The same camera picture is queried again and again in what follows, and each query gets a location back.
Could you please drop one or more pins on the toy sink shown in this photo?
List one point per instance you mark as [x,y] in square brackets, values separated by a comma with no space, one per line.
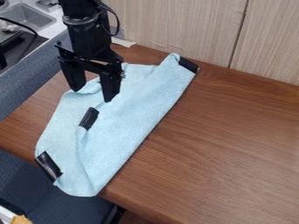
[27,16]

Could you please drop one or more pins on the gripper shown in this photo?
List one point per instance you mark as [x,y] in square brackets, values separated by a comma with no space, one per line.
[88,43]

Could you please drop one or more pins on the toy stove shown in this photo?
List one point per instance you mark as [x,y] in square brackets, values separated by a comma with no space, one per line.
[15,48]

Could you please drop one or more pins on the light blue cloth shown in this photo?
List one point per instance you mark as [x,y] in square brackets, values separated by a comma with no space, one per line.
[117,122]

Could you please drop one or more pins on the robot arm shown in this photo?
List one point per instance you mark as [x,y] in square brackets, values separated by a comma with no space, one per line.
[80,8]

